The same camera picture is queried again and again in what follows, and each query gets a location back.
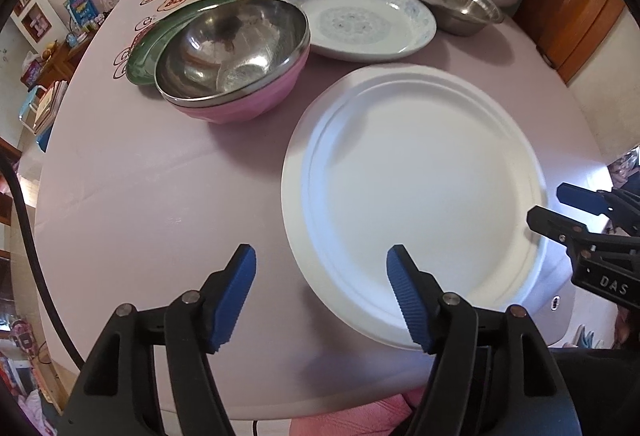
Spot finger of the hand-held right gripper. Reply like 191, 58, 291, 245
556, 183, 640, 237
526, 206, 640, 267

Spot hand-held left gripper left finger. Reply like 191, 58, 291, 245
57, 243, 258, 436

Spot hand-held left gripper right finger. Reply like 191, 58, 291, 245
386, 244, 583, 436

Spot white paper plate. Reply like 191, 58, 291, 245
281, 64, 550, 351

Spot pink bowl with steel lining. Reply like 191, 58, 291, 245
154, 0, 312, 125

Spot large steel bowl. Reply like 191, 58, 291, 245
398, 0, 505, 37

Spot green plate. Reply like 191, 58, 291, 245
125, 0, 241, 86

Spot pink clothing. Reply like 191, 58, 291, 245
290, 391, 426, 436

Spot printed pink tablecloth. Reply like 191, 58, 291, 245
34, 0, 606, 419

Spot orange wooden door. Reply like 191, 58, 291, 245
512, 0, 628, 86

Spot blue patterned white plate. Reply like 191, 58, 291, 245
280, 0, 437, 63

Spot pink tissue box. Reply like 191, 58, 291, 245
20, 53, 43, 86

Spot blue toy box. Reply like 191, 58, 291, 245
63, 0, 96, 24

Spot black cable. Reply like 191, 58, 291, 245
0, 156, 88, 369

